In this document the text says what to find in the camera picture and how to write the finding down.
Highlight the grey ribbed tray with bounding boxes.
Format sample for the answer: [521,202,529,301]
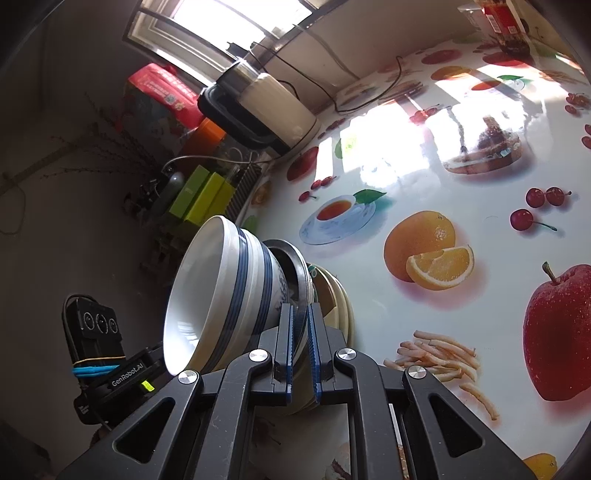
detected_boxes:
[226,164,263,222]

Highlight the red-label sauce jar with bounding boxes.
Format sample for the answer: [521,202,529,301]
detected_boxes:
[475,0,532,54]

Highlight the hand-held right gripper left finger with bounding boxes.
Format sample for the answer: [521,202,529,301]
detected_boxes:
[55,303,295,480]

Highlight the black power cable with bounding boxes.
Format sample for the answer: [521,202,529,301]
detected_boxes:
[272,55,416,114]

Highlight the white curved cable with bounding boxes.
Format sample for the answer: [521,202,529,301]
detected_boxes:
[161,154,259,174]

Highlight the dark green round object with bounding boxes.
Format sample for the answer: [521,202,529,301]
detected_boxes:
[152,171,185,217]

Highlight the red plastic bag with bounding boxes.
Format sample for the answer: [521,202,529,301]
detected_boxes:
[128,64,206,132]

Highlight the large white blue-banded bowl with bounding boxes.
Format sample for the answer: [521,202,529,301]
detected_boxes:
[212,228,291,370]

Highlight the orange box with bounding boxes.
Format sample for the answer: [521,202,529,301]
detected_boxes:
[178,117,227,160]

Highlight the white electric kettle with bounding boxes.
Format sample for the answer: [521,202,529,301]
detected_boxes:
[198,59,321,160]

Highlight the dry twig bouquet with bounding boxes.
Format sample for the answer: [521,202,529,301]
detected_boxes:
[41,92,162,185]

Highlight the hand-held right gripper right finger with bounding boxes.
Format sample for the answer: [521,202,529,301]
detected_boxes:
[308,302,548,480]

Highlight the window with metal bars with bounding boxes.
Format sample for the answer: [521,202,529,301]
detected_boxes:
[122,0,319,88]

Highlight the small white blue-banded bowl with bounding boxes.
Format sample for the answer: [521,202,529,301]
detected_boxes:
[163,215,252,376]

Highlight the stainless steel bowl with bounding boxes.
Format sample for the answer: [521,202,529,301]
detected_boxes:
[262,239,319,402]

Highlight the clear glass container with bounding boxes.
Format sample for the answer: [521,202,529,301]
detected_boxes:
[457,4,485,31]

